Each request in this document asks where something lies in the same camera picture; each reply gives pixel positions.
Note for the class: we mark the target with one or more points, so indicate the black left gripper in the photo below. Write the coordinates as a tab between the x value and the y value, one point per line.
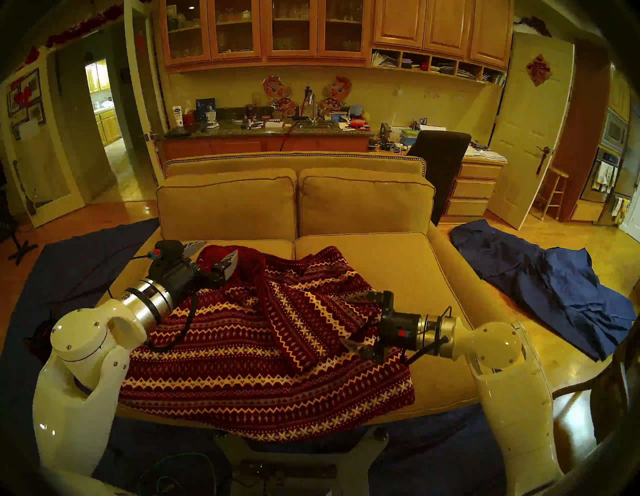
180	280

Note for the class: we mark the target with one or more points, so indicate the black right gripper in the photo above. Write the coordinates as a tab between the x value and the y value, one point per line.
402	330

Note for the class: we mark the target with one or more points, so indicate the red patterned knit blanket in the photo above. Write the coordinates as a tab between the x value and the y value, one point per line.
225	360

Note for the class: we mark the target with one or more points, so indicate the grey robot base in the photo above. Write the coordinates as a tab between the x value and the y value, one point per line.
350	465

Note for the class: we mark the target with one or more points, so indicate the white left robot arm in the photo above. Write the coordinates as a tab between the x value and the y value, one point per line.
75	400

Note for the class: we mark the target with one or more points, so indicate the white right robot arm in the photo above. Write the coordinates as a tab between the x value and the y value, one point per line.
515	415

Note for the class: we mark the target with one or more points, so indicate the crumpled blue blanket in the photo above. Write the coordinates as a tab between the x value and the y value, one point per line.
550	285

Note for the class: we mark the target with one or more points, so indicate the yellow sofa back cushion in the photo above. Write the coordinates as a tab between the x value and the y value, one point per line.
365	202
225	205

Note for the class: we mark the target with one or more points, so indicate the dark-topped wooden counter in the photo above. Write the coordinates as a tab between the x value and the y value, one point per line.
250	146

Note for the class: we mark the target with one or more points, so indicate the yellow fabric sofa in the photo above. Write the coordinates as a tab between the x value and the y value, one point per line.
295	161

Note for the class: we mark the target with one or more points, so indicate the large navy floor cloth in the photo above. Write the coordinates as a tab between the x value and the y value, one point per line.
65	265

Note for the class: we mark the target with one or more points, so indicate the white lotion bottle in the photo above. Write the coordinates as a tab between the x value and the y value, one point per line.
177	116

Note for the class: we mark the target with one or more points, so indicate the dark blue box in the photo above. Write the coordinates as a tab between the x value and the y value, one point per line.
205	107

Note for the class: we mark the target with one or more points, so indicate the yellow-lit kitchen base cabinet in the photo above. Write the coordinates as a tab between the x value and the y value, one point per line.
109	127

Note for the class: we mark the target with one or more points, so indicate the plain white open door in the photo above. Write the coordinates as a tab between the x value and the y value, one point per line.
150	100

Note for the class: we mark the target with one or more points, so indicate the white mirrored door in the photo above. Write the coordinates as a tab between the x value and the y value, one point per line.
65	165

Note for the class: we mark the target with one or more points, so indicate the wooden desk with drawers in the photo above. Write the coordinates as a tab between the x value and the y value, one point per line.
472	189

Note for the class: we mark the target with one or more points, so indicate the black office chair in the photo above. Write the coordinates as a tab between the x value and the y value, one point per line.
440	165

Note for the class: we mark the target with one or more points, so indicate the metal sink faucet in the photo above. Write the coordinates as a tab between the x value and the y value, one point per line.
311	105

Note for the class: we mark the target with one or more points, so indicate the black floor stand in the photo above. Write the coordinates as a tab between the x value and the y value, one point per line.
20	247

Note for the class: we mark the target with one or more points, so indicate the teal container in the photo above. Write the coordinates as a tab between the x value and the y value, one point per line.
409	135

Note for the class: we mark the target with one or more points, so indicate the stack of papers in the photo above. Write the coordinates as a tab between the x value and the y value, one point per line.
485	154

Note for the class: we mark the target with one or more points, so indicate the small wooden stool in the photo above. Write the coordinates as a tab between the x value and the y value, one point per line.
557	173

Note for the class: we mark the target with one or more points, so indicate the white door with ornament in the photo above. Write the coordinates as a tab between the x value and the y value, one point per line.
525	125

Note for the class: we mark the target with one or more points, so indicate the dark wooden chair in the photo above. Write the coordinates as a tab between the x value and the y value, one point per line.
612	395

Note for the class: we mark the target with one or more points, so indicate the wooden cubby shelf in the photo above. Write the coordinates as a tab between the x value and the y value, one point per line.
430	72

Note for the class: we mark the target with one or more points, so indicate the red garland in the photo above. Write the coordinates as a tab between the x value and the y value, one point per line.
80	27

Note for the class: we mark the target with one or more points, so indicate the yellow hanging towel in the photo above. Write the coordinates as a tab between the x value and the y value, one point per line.
620	207

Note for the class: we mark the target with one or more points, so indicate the white hanging towel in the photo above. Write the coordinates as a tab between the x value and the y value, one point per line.
603	175

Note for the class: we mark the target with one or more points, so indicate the red diamond door ornament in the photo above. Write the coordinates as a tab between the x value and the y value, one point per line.
539	70

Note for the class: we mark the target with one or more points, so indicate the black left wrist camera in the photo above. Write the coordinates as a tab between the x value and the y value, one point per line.
167	250

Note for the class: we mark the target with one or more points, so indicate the cartoon animal wall decoration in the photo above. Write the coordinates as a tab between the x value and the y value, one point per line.
336	92
276	90

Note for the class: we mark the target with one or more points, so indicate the glass-door wooden wall cabinet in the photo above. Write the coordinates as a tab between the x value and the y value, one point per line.
265	30

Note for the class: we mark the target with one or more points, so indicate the large black picture frame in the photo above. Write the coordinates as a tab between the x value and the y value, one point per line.
32	82

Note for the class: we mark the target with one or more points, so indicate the solid wooden wall cabinet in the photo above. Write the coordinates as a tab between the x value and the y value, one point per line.
445	25

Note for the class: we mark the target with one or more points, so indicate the stainless wall oven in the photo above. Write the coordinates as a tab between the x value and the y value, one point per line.
614	132

